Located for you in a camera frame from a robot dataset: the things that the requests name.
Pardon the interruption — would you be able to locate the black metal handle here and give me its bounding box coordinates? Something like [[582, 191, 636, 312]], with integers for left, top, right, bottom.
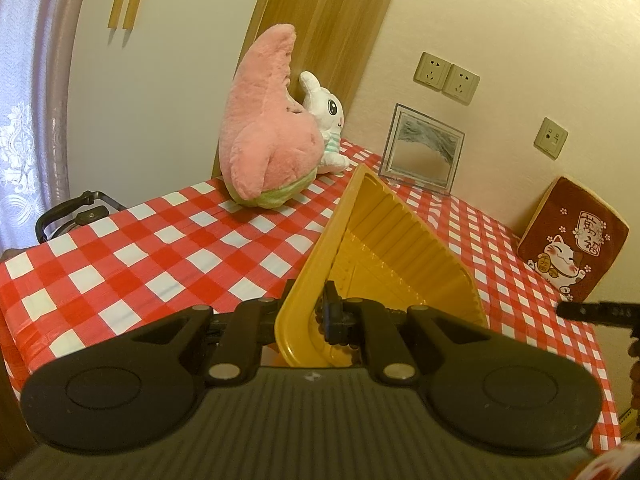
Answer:
[[35, 190, 126, 246]]

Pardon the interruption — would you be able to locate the silver picture frame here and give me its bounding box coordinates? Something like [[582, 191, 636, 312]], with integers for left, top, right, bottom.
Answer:
[[378, 103, 466, 196]]

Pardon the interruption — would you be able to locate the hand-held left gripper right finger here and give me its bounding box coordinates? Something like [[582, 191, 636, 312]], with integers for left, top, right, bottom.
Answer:
[[315, 280, 490, 386]]

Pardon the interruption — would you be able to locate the beige wall socket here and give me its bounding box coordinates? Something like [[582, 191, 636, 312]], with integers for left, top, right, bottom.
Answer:
[[442, 64, 481, 106], [412, 51, 453, 93]]

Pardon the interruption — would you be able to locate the pink starfish plush toy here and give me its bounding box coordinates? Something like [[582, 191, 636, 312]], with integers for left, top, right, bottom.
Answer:
[[220, 23, 326, 209]]

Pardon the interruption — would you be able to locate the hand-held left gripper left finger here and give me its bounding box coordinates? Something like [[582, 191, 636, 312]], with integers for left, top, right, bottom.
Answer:
[[132, 280, 297, 386]]

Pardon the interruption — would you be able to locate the orange plastic tray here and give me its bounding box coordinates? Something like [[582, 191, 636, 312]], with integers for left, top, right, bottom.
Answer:
[[274, 162, 489, 368]]

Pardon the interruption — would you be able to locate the brown lucky cat cushion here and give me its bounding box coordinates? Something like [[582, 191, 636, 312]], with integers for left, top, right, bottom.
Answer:
[[516, 176, 630, 303]]

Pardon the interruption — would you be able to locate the red white checkered tablecloth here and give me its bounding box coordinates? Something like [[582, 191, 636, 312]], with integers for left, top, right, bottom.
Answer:
[[0, 137, 623, 461]]

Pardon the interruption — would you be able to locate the wooden door panel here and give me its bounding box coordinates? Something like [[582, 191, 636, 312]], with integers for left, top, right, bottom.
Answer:
[[212, 0, 407, 181]]

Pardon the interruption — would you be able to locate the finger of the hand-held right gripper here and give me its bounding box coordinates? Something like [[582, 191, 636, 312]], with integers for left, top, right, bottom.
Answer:
[[556, 300, 640, 327]]

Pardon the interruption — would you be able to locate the white bunny plush toy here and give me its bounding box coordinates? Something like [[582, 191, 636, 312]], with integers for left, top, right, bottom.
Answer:
[[298, 71, 352, 175]]

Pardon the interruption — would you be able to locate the sheer patterned curtain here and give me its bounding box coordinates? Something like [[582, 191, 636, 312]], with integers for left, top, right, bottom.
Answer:
[[0, 0, 91, 253]]

